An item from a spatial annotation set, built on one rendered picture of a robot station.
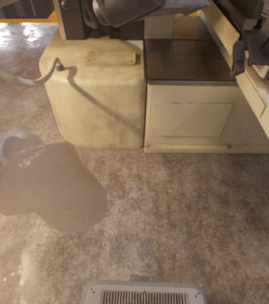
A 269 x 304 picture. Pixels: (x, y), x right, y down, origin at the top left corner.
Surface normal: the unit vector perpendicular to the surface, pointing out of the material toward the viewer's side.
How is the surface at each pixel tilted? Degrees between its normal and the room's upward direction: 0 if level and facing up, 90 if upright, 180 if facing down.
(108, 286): 0
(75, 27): 90
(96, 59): 0
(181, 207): 0
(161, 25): 90
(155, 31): 90
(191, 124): 90
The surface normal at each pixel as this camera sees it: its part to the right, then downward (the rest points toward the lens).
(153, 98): 0.00, 0.75
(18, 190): 0.00, -0.66
